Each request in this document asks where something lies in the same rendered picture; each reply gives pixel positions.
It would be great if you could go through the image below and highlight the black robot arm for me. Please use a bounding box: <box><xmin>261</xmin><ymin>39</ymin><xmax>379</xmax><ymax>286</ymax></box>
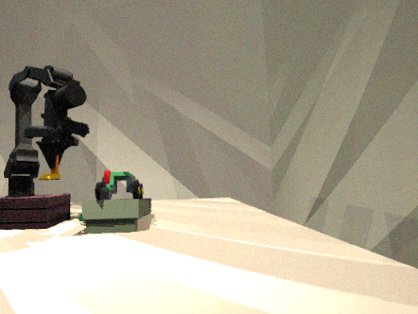
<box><xmin>4</xmin><ymin>64</ymin><xmax>90</xmax><ymax>198</ymax></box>

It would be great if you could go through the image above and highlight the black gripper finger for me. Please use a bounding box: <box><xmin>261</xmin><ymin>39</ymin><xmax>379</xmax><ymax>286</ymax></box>
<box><xmin>57</xmin><ymin>145</ymin><xmax>71</xmax><ymax>165</ymax></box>
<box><xmin>36</xmin><ymin>141</ymin><xmax>63</xmax><ymax>168</ymax></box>

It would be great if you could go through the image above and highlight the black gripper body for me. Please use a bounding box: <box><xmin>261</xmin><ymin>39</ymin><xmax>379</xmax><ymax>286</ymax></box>
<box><xmin>24</xmin><ymin>110</ymin><xmax>78</xmax><ymax>146</ymax></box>

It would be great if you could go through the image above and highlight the red-headed stop pin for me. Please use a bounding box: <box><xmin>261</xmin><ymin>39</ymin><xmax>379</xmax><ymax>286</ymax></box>
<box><xmin>104</xmin><ymin>171</ymin><xmax>111</xmax><ymax>187</ymax></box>

